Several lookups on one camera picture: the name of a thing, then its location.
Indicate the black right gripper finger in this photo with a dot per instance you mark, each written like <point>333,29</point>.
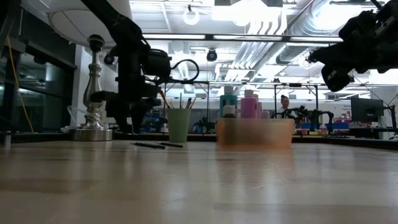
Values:
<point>332,56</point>

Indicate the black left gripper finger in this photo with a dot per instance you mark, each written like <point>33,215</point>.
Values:
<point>139,119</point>
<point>119,118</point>

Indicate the large teal blue paint bottle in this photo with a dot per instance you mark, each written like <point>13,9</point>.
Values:
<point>228,96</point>

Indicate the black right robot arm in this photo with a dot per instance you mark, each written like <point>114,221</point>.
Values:
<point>388,12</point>

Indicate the black background robot arm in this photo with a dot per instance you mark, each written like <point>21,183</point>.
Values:
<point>311,113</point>

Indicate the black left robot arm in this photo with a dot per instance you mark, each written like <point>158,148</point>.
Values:
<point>124,31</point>

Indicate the table lamp white shade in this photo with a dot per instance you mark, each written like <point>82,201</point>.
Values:
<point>93,93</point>

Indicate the green plastic cup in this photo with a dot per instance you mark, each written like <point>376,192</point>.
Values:
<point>178,127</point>

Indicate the black computer monitor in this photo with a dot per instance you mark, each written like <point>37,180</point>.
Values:
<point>367,109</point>

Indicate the person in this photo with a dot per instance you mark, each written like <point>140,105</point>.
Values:
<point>284,104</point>

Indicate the orange translucent plastic bin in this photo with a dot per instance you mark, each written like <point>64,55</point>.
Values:
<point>258,133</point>

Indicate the black round wall fixture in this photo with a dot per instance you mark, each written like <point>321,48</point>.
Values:
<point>108,59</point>

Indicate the black round ceiling camera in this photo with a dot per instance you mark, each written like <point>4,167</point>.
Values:
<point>211,55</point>

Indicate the black background workbench frame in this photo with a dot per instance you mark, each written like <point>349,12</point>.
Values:
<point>248,83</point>

